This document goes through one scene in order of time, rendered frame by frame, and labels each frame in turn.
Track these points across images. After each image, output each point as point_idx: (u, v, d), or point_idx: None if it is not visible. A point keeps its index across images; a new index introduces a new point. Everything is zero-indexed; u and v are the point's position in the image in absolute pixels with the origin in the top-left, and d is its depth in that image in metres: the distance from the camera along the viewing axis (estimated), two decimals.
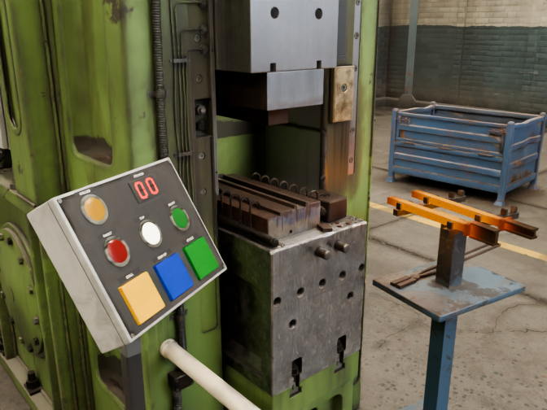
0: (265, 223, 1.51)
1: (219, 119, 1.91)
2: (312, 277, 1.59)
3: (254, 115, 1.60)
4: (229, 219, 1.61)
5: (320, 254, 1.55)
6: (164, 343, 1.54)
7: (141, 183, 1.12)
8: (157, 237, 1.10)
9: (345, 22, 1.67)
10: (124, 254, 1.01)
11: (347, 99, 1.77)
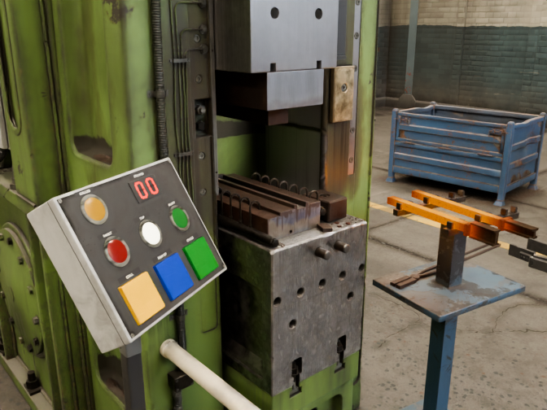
0: (265, 223, 1.51)
1: (219, 119, 1.91)
2: (312, 277, 1.59)
3: (254, 115, 1.60)
4: (229, 219, 1.61)
5: (320, 254, 1.55)
6: (164, 343, 1.54)
7: (141, 183, 1.12)
8: (157, 237, 1.10)
9: (345, 22, 1.67)
10: (124, 254, 1.01)
11: (347, 99, 1.77)
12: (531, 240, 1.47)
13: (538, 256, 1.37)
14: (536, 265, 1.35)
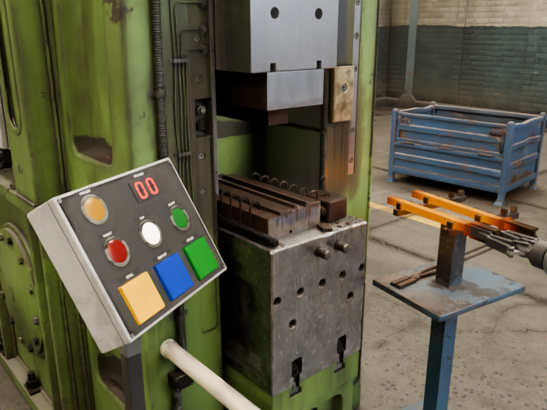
0: (265, 223, 1.51)
1: (219, 119, 1.91)
2: (312, 277, 1.59)
3: (254, 115, 1.60)
4: (229, 219, 1.61)
5: (320, 254, 1.55)
6: (164, 343, 1.54)
7: (141, 183, 1.12)
8: (157, 237, 1.10)
9: (345, 22, 1.67)
10: (124, 254, 1.01)
11: (347, 99, 1.77)
12: None
13: (493, 236, 1.50)
14: (490, 244, 1.48)
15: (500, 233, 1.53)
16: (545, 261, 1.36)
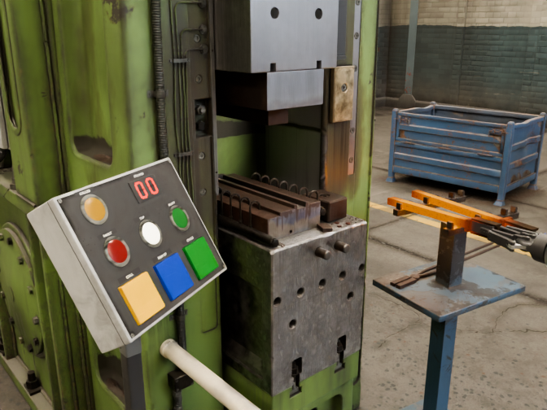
0: (265, 223, 1.51)
1: (219, 119, 1.91)
2: (312, 277, 1.59)
3: (254, 115, 1.60)
4: (229, 219, 1.61)
5: (320, 254, 1.55)
6: (164, 343, 1.54)
7: (141, 183, 1.12)
8: (157, 237, 1.10)
9: (345, 22, 1.67)
10: (124, 254, 1.01)
11: (347, 99, 1.77)
12: None
13: (495, 230, 1.49)
14: (492, 238, 1.48)
15: (500, 228, 1.52)
16: None
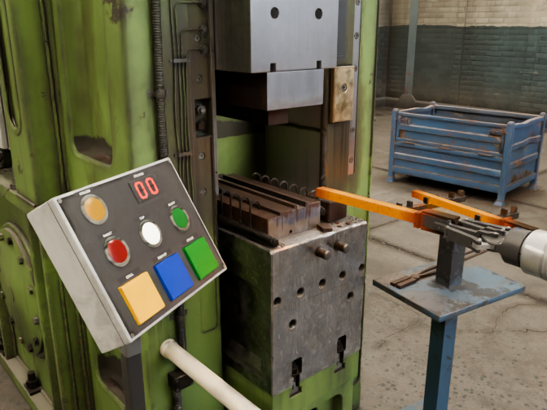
0: (265, 223, 1.51)
1: (219, 119, 1.91)
2: (312, 277, 1.59)
3: (254, 115, 1.60)
4: (229, 219, 1.61)
5: (320, 254, 1.55)
6: (164, 343, 1.54)
7: (141, 183, 1.12)
8: (157, 237, 1.10)
9: (345, 22, 1.67)
10: (124, 254, 1.01)
11: (347, 99, 1.77)
12: None
13: (453, 225, 1.18)
14: (450, 236, 1.17)
15: (457, 222, 1.21)
16: (523, 255, 1.05)
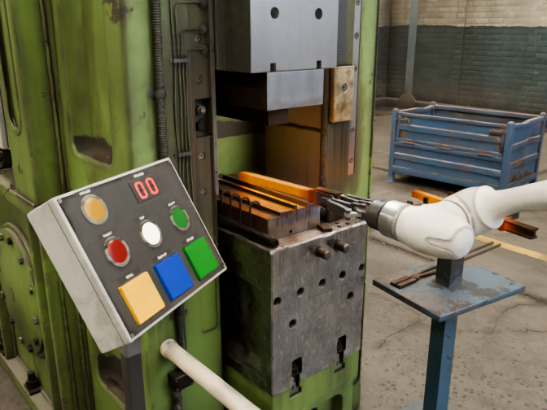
0: (265, 223, 1.51)
1: (219, 119, 1.91)
2: (312, 277, 1.59)
3: (254, 115, 1.60)
4: (229, 219, 1.61)
5: (320, 254, 1.55)
6: (164, 343, 1.54)
7: (141, 183, 1.12)
8: (157, 237, 1.10)
9: (345, 22, 1.67)
10: (124, 254, 1.01)
11: (347, 99, 1.77)
12: None
13: (334, 199, 1.44)
14: (330, 207, 1.42)
15: (341, 197, 1.47)
16: (379, 221, 1.31)
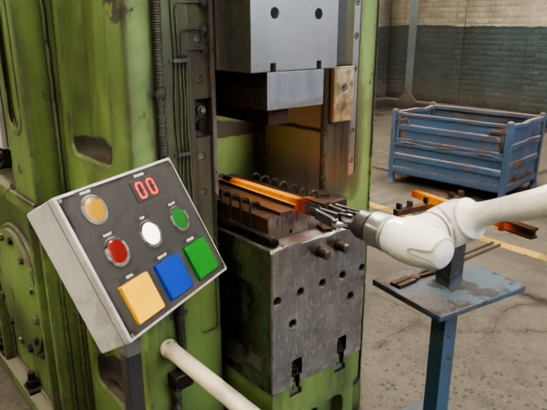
0: (265, 223, 1.51)
1: (219, 119, 1.91)
2: (312, 277, 1.59)
3: (254, 115, 1.60)
4: (229, 219, 1.61)
5: (320, 254, 1.55)
6: (164, 343, 1.54)
7: (141, 183, 1.12)
8: (157, 237, 1.10)
9: (345, 22, 1.67)
10: (124, 254, 1.01)
11: (347, 99, 1.77)
12: (310, 200, 1.55)
13: (321, 209, 1.48)
14: (318, 217, 1.47)
15: (328, 207, 1.51)
16: (364, 231, 1.35)
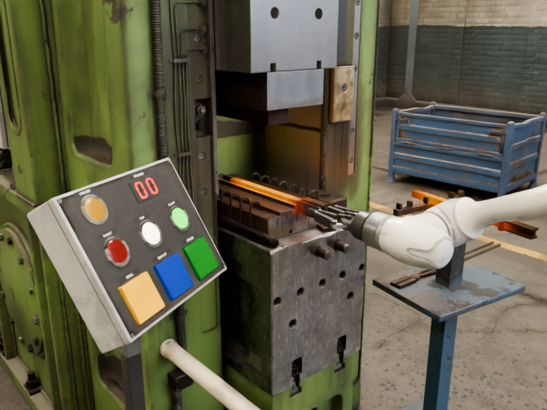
0: (265, 223, 1.51)
1: (219, 119, 1.91)
2: (312, 277, 1.59)
3: (254, 115, 1.60)
4: (229, 219, 1.61)
5: (320, 254, 1.55)
6: (164, 343, 1.54)
7: (141, 183, 1.12)
8: (157, 237, 1.10)
9: (345, 22, 1.67)
10: (124, 254, 1.01)
11: (347, 99, 1.77)
12: None
13: (321, 211, 1.48)
14: (317, 219, 1.47)
15: (328, 208, 1.51)
16: (363, 232, 1.35)
